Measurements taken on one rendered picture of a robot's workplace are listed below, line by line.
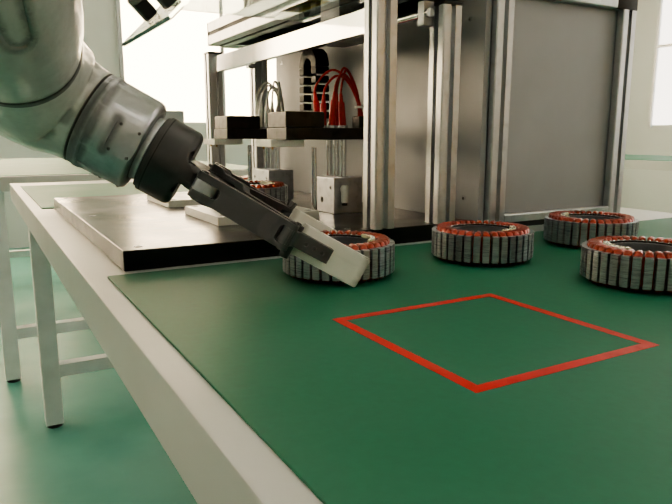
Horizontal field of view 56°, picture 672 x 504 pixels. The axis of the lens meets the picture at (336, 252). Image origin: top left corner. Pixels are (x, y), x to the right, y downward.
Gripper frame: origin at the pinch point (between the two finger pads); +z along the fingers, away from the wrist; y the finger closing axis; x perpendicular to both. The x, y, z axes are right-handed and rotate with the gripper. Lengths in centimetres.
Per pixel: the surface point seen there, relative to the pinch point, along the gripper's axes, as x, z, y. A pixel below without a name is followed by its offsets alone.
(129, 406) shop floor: -92, -5, -143
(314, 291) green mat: -3.4, -1.4, 7.0
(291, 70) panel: 22, -12, -75
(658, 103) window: 263, 366, -610
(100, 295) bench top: -12.9, -17.6, 5.1
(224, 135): 4, -17, -53
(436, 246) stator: 5.4, 10.6, -5.1
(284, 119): 10.2, -9.6, -30.4
